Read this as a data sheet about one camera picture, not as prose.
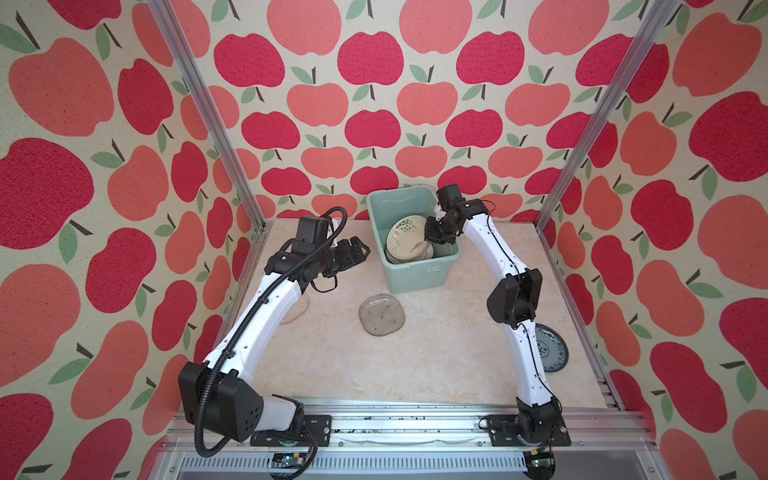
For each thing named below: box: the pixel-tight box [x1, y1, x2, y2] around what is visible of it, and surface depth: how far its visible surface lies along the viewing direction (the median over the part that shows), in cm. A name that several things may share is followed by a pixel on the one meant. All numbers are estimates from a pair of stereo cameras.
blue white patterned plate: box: [535, 323, 569, 373], surface depth 90 cm
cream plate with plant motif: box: [386, 215, 431, 260], surface depth 106 cm
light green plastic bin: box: [366, 185, 463, 294], surface depth 103 cm
